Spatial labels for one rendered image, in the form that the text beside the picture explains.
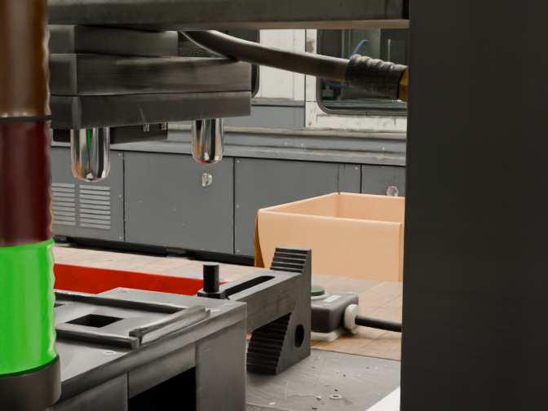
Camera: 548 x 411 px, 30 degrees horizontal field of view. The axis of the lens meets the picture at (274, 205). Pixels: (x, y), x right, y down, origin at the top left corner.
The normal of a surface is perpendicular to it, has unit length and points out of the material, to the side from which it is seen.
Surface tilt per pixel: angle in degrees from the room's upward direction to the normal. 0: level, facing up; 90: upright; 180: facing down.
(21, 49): 76
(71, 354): 0
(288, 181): 90
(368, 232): 88
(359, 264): 86
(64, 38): 90
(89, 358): 0
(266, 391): 0
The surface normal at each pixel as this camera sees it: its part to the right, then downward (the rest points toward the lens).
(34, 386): 0.77, 0.09
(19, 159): 0.69, -0.15
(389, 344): 0.00, -0.99
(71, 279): -0.44, 0.11
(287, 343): 0.90, 0.07
